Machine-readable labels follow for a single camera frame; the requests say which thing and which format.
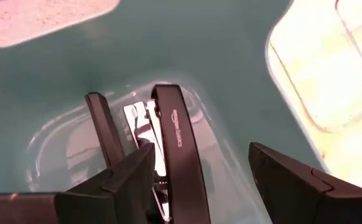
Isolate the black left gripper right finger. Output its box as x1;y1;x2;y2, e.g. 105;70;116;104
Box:
248;142;362;224

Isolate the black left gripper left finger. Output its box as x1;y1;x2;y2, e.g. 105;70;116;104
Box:
55;142;155;224

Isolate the teal plastic bin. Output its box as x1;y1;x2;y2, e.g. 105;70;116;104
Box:
0;0;331;224

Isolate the large black stapler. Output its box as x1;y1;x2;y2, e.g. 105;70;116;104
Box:
85;83;212;224

